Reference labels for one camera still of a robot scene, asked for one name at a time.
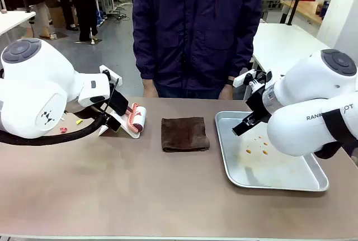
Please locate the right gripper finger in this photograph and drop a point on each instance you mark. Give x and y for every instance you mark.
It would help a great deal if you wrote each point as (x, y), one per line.
(242, 125)
(249, 127)

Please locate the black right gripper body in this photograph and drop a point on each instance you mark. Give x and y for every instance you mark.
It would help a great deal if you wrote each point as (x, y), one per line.
(258, 102)

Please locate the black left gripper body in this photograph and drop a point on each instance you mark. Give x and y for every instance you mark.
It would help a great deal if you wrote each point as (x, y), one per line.
(118, 103)

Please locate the brown cloth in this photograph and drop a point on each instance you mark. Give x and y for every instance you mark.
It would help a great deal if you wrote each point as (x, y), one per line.
(184, 134)

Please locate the person's left forearm in sleeve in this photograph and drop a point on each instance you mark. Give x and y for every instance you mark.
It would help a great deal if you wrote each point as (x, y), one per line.
(246, 51)

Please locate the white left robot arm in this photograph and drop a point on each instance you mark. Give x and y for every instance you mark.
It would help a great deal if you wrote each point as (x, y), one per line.
(36, 84)

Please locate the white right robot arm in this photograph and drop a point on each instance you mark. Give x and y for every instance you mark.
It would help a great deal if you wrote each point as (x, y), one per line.
(307, 84)

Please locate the person's right forearm in sleeve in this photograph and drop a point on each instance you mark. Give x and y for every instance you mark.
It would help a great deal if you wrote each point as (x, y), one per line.
(142, 53)

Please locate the person's left hand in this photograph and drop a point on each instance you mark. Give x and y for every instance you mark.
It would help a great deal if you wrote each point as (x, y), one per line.
(226, 92)

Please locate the person's right hand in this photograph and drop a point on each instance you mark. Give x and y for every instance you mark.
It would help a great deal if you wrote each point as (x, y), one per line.
(150, 90)

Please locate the white folded roller stand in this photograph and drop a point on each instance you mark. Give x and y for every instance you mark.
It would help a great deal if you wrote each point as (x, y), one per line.
(104, 132)

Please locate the black wristwatch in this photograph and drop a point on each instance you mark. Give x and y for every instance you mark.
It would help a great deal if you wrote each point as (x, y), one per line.
(231, 81)

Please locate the yellow paper scrap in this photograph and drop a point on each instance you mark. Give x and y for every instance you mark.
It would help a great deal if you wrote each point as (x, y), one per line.
(79, 122)

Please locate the silver metal tray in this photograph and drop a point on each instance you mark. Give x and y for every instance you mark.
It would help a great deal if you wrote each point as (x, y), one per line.
(265, 174)

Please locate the red paper scrap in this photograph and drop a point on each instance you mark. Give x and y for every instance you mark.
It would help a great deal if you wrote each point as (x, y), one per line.
(63, 129)

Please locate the white paper scrap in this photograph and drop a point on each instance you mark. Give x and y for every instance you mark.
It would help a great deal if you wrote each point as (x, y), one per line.
(63, 118)

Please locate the blue jeans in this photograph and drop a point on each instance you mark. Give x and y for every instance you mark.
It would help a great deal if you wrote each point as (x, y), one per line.
(190, 93)

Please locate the white table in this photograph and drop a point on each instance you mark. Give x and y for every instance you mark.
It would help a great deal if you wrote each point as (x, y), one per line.
(14, 20)
(279, 45)

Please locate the white pole floor stand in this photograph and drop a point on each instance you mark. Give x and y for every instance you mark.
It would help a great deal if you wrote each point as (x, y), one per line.
(91, 35)

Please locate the person in navy jacket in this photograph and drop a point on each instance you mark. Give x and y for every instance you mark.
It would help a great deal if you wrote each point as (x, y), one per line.
(195, 28)

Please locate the wooden workbench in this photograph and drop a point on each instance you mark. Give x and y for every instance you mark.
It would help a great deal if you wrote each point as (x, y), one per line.
(305, 10)

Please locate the cardboard box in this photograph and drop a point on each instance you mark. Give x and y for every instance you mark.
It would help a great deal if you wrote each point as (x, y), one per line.
(57, 17)

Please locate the bystander in dark skirt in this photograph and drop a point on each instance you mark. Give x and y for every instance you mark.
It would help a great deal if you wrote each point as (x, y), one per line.
(42, 17)

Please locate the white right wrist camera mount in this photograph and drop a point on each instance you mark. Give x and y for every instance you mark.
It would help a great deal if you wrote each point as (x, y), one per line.
(242, 79)

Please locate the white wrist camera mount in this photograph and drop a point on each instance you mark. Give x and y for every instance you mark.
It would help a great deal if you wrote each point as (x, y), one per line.
(242, 79)
(107, 71)

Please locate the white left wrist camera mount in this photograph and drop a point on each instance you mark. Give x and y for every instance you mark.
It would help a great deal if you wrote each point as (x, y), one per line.
(107, 71)

